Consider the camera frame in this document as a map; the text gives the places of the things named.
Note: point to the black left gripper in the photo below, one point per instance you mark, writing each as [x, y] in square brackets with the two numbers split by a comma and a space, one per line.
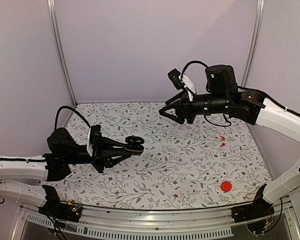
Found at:
[101, 156]

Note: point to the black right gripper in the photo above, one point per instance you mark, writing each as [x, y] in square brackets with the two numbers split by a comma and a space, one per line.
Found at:
[180, 105]

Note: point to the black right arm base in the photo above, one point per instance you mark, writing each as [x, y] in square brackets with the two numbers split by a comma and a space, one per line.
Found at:
[257, 209]

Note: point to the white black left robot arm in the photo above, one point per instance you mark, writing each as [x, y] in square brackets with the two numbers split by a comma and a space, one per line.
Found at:
[49, 167]

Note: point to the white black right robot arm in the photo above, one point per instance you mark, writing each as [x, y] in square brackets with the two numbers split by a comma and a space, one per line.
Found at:
[252, 106]

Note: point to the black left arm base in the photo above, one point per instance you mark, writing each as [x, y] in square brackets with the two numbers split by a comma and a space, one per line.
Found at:
[54, 208]

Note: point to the floral patterned table mat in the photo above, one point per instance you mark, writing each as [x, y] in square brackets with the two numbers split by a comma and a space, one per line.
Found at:
[182, 166]

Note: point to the red round bottle cap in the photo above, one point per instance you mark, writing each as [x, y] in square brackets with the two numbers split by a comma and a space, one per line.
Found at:
[226, 186]

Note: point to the white left camera bracket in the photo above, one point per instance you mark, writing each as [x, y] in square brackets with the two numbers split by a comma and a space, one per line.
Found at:
[89, 146]

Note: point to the white camera bracket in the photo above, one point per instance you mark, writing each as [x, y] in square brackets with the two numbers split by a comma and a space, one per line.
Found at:
[89, 146]
[188, 86]

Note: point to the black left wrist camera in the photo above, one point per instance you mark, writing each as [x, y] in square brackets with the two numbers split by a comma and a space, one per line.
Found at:
[96, 135]

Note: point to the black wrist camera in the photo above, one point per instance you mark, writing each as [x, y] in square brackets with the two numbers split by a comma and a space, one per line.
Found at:
[174, 77]
[96, 135]

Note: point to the white right camera bracket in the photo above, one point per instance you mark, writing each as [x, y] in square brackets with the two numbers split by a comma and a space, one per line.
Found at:
[188, 86]

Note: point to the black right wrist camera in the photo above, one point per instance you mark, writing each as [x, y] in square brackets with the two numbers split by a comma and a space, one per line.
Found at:
[174, 77]

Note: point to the aluminium front rail frame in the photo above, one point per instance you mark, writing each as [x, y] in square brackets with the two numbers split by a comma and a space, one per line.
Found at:
[101, 223]

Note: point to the aluminium back right post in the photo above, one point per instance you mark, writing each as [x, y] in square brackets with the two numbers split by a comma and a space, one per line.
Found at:
[254, 41]

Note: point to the aluminium post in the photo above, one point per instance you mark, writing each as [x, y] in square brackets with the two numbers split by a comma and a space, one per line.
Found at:
[254, 41]
[51, 7]

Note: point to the aluminium back left post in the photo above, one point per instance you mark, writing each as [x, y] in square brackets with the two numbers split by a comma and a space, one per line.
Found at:
[51, 7]

